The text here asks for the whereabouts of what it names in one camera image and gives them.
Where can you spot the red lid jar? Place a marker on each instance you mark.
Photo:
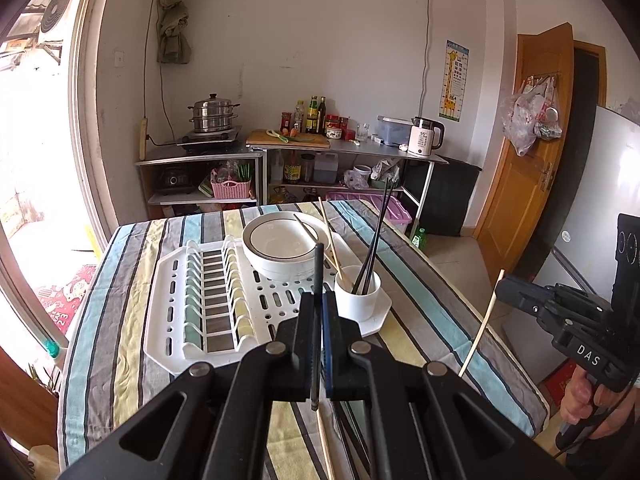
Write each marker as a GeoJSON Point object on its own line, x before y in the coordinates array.
{"type": "Point", "coordinates": [333, 121]}

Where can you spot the metal shelf unit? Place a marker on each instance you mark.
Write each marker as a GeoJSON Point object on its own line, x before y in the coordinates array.
{"type": "Point", "coordinates": [200, 156]}

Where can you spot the black chopstick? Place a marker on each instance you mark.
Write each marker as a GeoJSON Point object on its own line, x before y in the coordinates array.
{"type": "Point", "coordinates": [318, 270]}
{"type": "Point", "coordinates": [361, 274]}
{"type": "Point", "coordinates": [385, 220]}
{"type": "Point", "coordinates": [377, 227]}

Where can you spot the patterned ceramic jar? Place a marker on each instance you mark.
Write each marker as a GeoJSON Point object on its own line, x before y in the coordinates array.
{"type": "Point", "coordinates": [334, 133]}

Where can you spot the small red jar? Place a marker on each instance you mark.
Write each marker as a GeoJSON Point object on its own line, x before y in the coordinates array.
{"type": "Point", "coordinates": [344, 125]}

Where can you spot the white cup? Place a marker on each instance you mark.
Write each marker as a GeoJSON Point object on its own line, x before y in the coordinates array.
{"type": "Point", "coordinates": [357, 305]}

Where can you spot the hanging plastic bags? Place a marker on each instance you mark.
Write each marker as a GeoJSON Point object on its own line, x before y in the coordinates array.
{"type": "Point", "coordinates": [530, 117]}

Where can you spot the induction cooker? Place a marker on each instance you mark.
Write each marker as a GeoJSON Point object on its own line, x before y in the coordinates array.
{"type": "Point", "coordinates": [210, 141]}

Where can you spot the outdoor air conditioner unit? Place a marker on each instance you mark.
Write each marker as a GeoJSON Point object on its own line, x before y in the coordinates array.
{"type": "Point", "coordinates": [56, 12]}

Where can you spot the red sauce jar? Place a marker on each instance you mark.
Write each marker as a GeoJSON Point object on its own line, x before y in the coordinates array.
{"type": "Point", "coordinates": [285, 122]}

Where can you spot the pink basket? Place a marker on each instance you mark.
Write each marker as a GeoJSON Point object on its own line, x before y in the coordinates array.
{"type": "Point", "coordinates": [231, 189]}

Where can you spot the white plastic jug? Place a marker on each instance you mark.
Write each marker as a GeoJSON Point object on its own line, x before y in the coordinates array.
{"type": "Point", "coordinates": [326, 170]}

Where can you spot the striped tablecloth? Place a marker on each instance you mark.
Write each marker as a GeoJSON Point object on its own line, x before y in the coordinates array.
{"type": "Point", "coordinates": [440, 280]}

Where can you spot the person's right hand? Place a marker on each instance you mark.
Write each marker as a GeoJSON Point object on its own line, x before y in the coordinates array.
{"type": "Point", "coordinates": [575, 400]}

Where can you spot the metal shelf table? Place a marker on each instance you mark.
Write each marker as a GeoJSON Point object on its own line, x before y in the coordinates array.
{"type": "Point", "coordinates": [370, 149]}

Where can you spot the steel steamer pot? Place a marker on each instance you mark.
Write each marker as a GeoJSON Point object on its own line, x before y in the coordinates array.
{"type": "Point", "coordinates": [214, 115]}

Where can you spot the carrot piece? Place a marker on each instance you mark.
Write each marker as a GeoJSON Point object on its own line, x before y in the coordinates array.
{"type": "Point", "coordinates": [291, 132]}

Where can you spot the red floor mat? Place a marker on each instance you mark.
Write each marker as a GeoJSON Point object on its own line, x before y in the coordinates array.
{"type": "Point", "coordinates": [65, 300]}

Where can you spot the sliding glass door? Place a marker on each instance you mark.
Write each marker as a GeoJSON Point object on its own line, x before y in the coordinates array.
{"type": "Point", "coordinates": [85, 110]}

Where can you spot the black cabinet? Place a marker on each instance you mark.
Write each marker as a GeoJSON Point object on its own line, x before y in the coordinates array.
{"type": "Point", "coordinates": [445, 195]}

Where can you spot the green plastic bottle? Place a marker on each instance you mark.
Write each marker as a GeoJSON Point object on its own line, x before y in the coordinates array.
{"type": "Point", "coordinates": [419, 240]}

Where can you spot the white dish rack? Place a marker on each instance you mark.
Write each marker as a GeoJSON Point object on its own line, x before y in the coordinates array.
{"type": "Point", "coordinates": [167, 320]}

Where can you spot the drinking glass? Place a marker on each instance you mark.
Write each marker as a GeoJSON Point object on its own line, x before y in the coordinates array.
{"type": "Point", "coordinates": [363, 131]}

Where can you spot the bamboo chopstick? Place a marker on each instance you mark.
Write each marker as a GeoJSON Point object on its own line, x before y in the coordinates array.
{"type": "Point", "coordinates": [327, 455]}
{"type": "Point", "coordinates": [327, 230]}
{"type": "Point", "coordinates": [315, 240]}
{"type": "Point", "coordinates": [480, 330]}

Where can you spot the green onion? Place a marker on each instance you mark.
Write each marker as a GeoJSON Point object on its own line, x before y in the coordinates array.
{"type": "Point", "coordinates": [275, 134]}

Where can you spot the wooden cutting board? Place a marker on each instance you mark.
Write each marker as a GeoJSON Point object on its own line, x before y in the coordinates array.
{"type": "Point", "coordinates": [300, 142]}

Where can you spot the giraffe wall poster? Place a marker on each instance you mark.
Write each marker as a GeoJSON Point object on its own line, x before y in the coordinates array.
{"type": "Point", "coordinates": [454, 82]}

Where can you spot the yellow oil bottle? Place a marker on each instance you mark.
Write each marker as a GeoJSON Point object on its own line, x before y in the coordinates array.
{"type": "Point", "coordinates": [281, 196]}

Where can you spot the purple storage box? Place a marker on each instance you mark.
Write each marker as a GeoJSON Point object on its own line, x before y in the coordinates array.
{"type": "Point", "coordinates": [395, 212]}

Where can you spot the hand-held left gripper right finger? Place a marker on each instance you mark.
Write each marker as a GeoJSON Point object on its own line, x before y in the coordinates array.
{"type": "Point", "coordinates": [329, 345]}

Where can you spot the wooden door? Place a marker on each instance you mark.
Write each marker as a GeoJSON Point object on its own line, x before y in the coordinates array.
{"type": "Point", "coordinates": [530, 200]}

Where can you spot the clear bottle yellow cap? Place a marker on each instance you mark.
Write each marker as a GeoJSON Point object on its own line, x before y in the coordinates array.
{"type": "Point", "coordinates": [298, 119]}

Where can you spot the brown sauce bottle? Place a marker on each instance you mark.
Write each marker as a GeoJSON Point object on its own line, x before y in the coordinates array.
{"type": "Point", "coordinates": [292, 170]}

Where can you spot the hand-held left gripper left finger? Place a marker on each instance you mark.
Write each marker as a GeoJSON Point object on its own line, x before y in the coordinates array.
{"type": "Point", "coordinates": [295, 355]}

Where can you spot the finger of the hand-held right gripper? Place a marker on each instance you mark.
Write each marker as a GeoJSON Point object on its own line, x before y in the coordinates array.
{"type": "Point", "coordinates": [515, 290]}
{"type": "Point", "coordinates": [575, 315]}

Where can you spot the white refrigerator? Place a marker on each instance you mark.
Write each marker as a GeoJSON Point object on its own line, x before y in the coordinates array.
{"type": "Point", "coordinates": [590, 185]}

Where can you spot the power strip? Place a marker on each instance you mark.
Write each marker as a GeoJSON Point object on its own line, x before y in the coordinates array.
{"type": "Point", "coordinates": [143, 140]}

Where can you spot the dark sauce bottle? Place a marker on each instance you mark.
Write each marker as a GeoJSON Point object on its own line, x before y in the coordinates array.
{"type": "Point", "coordinates": [322, 116]}

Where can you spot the white electric kettle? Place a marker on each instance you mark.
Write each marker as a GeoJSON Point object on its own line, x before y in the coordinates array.
{"type": "Point", "coordinates": [420, 140]}

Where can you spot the green oil bottle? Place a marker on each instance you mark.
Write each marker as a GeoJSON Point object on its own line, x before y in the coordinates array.
{"type": "Point", "coordinates": [312, 116]}

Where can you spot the green hanging cloth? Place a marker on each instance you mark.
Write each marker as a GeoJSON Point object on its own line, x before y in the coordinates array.
{"type": "Point", "coordinates": [174, 30]}

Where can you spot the potted plant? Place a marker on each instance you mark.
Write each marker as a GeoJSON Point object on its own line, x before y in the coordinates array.
{"type": "Point", "coordinates": [45, 382]}

